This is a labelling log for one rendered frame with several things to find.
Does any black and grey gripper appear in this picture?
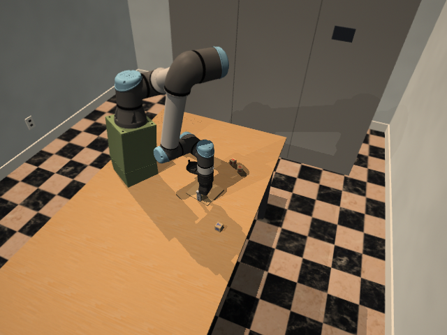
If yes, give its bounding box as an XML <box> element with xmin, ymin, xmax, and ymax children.
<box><xmin>186</xmin><ymin>160</ymin><xmax>214</xmax><ymax>201</ymax></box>

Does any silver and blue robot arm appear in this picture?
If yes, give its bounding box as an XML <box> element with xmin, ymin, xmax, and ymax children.
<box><xmin>114</xmin><ymin>47</ymin><xmax>229</xmax><ymax>169</ymax></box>

